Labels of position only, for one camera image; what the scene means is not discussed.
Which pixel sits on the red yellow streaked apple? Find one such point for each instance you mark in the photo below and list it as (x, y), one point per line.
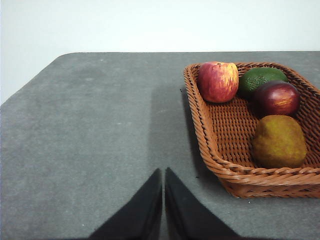
(218, 82)

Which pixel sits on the dark red apple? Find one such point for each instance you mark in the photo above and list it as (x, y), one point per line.
(277, 98)

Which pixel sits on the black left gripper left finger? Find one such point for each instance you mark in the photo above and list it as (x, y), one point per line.
(140, 215)

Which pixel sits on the green avocado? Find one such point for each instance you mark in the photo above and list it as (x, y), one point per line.
(260, 77)

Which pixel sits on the brown wicker basket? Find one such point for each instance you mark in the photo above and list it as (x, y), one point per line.
(230, 140)

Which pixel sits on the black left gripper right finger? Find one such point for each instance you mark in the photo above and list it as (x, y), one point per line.
(190, 215)

